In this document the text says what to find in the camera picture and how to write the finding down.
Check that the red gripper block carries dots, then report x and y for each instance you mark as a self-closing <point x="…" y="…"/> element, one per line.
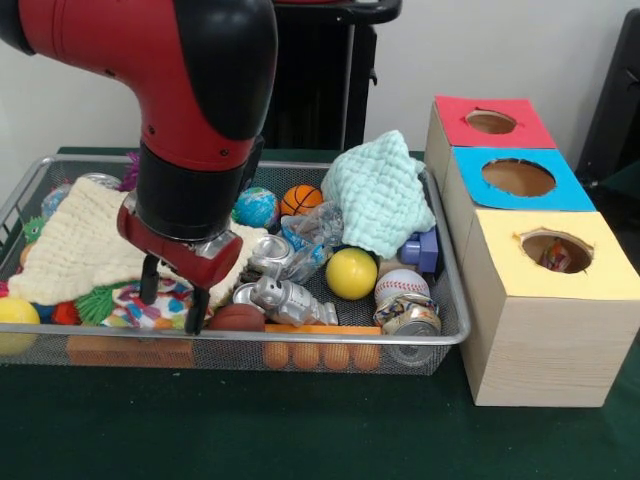
<point x="180" y="260"/>

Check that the multicolour confetti print cloth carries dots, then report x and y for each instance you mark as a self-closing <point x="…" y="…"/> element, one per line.
<point x="554" y="257"/>
<point x="170" y="306"/>

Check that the cream waffle cloth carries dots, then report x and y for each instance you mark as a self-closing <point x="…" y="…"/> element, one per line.
<point x="75" y="250"/>

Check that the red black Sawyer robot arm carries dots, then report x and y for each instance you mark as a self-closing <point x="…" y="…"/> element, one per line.
<point x="175" y="75"/>

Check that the shallow grey mesh bin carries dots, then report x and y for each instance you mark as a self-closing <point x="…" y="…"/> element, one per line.
<point x="230" y="357"/>

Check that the wooden box with three holes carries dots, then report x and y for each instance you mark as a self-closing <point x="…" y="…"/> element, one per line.
<point x="540" y="350"/>

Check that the small brown ball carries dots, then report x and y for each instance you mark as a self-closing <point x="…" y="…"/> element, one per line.
<point x="237" y="317"/>

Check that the silver robot toy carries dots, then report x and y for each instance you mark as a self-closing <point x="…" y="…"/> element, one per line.
<point x="290" y="300"/>

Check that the blue globe ball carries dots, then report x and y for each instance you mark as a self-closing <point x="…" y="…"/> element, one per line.
<point x="257" y="207"/>

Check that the small orange basketball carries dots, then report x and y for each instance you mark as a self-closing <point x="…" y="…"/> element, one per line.
<point x="300" y="199"/>

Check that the yellow plastic ball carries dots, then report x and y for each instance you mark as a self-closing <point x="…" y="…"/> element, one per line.
<point x="351" y="274"/>

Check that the white baseball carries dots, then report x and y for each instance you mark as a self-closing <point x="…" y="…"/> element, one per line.
<point x="402" y="286"/>

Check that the mint green waffle cloth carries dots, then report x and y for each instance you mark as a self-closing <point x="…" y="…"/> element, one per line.
<point x="380" y="195"/>

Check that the crushed printed drink can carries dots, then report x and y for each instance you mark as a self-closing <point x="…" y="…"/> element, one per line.
<point x="412" y="322"/>

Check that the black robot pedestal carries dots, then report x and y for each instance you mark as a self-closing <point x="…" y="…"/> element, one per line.
<point x="310" y="75"/>

